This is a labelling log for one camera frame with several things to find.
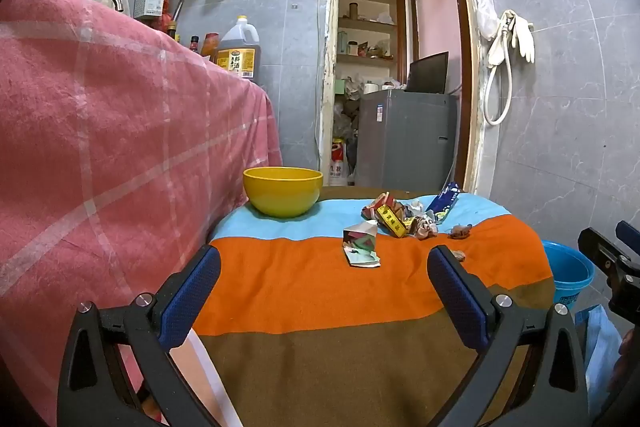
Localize peach striped cloth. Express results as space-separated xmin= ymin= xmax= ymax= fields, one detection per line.
xmin=169 ymin=332 xmax=247 ymax=427

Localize long blue snack wrapper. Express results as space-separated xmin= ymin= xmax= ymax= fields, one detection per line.
xmin=425 ymin=182 xmax=461 ymax=224

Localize black monitor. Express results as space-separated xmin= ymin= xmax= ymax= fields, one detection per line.
xmin=407 ymin=51 xmax=450 ymax=96

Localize white red sack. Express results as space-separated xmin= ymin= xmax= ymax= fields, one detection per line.
xmin=327 ymin=138 xmax=350 ymax=187

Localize pink plaid cloth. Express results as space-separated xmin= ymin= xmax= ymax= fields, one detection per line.
xmin=0 ymin=0 xmax=284 ymax=427

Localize person's right hand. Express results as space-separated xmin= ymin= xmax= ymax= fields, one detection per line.
xmin=619 ymin=327 xmax=640 ymax=380

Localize blue plastic bucket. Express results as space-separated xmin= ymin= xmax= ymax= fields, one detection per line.
xmin=541 ymin=239 xmax=596 ymax=314

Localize pile of plastic bags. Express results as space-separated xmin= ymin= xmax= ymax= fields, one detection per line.
xmin=331 ymin=99 xmax=361 ymax=144

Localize grey fridge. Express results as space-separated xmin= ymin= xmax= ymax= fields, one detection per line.
xmin=356 ymin=89 xmax=459 ymax=190

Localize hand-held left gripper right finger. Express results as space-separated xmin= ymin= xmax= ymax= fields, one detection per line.
xmin=427 ymin=245 xmax=590 ymax=427

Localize pinkish wrapper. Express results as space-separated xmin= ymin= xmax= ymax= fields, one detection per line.
xmin=411 ymin=213 xmax=439 ymax=240

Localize white shower hose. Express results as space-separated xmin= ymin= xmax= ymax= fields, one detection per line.
xmin=482 ymin=10 xmax=517 ymax=126

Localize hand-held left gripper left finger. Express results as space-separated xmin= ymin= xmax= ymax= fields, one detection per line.
xmin=57 ymin=246 xmax=221 ymax=427

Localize orange sauce bottle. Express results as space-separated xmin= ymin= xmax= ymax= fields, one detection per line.
xmin=199 ymin=32 xmax=221 ymax=64

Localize striped orange blue brown blanket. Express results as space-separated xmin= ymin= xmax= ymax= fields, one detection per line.
xmin=192 ymin=187 xmax=557 ymax=427

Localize large cooking oil jug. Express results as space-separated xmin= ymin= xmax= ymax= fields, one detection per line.
xmin=216 ymin=15 xmax=261 ymax=80

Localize white utensil holder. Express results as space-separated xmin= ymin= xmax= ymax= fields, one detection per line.
xmin=134 ymin=0 xmax=166 ymax=20

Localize white power cable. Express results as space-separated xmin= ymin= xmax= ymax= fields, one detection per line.
xmin=313 ymin=0 xmax=325 ymax=160

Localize blue plastic bag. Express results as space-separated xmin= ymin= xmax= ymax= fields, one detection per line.
xmin=574 ymin=304 xmax=624 ymax=409

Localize pale rubber gloves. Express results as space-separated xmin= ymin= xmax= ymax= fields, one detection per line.
xmin=500 ymin=9 xmax=536 ymax=63

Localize wooden door frame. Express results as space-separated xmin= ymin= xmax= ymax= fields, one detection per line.
xmin=341 ymin=0 xmax=487 ymax=194

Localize yellow bowl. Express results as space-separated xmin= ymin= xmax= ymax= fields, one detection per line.
xmin=243 ymin=167 xmax=324 ymax=219

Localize crumpled white green wrapper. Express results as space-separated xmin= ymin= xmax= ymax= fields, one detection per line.
xmin=342 ymin=221 xmax=382 ymax=269

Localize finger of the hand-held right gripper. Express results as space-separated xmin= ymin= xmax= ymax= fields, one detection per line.
xmin=616 ymin=220 xmax=640 ymax=254
xmin=578 ymin=227 xmax=637 ymax=293

